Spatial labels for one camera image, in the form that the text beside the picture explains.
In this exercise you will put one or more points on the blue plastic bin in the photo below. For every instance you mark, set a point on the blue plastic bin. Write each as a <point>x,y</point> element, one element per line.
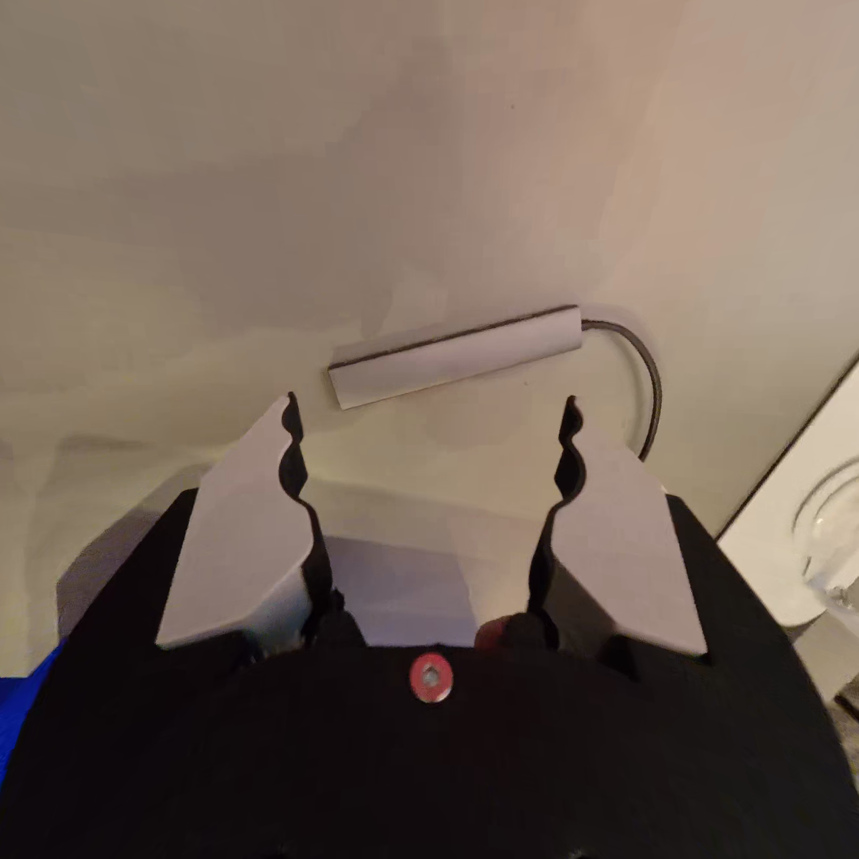
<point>13,711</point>

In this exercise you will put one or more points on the slim dark usb hub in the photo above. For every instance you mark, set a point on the slim dark usb hub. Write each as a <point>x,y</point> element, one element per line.
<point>456,355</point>

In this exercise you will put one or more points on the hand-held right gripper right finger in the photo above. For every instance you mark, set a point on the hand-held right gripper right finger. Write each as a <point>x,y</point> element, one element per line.
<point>617,543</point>

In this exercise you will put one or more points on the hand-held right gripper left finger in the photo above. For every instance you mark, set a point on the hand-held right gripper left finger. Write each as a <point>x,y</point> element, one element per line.
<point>241,537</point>

